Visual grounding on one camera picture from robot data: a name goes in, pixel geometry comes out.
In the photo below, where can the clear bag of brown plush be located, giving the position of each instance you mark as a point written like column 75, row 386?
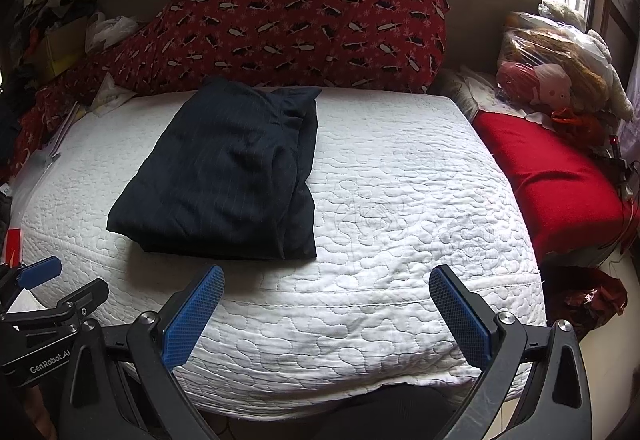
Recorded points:
column 550, row 47

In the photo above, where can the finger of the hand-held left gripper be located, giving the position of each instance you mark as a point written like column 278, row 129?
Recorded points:
column 85, row 297
column 40, row 270

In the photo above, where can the red-haired plush doll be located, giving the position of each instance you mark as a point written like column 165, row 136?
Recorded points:
column 550, row 87

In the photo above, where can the dark navy pinstriped pants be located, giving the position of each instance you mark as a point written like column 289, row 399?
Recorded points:
column 215, row 170

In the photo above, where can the white quilted mattress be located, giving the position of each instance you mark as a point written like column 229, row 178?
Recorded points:
column 400, row 220

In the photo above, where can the red card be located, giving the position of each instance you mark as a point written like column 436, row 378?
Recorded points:
column 12, row 245

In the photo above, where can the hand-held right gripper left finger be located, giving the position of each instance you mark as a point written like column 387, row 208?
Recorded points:
column 192, row 315

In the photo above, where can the white papers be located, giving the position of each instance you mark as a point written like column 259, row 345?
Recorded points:
column 107, row 95

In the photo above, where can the cream fuzzy plush toy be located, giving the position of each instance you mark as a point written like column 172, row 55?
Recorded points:
column 560, row 12

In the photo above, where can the red printed blanket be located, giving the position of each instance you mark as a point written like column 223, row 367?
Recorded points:
column 300, row 35

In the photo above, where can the white patterned pillow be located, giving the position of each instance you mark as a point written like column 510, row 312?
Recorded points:
column 475, row 90

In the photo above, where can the orange-red plastic bag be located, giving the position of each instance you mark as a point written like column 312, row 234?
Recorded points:
column 580, row 127

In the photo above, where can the red cushion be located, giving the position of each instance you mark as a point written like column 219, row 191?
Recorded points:
column 550, row 180

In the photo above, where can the white plush toy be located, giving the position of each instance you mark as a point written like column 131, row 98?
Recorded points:
column 607, row 65

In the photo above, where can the dark red plastic bag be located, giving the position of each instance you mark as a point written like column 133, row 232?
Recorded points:
column 597, row 295

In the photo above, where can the pile of mixed clothes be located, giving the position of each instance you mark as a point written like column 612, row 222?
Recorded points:
column 60, row 2

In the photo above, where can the white plastic bag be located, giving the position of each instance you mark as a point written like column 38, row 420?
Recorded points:
column 107, row 30

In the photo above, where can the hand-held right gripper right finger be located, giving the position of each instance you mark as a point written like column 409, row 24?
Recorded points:
column 460, row 320

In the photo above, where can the yellowish cardboard box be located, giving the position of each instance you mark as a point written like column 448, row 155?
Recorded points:
column 60, row 50

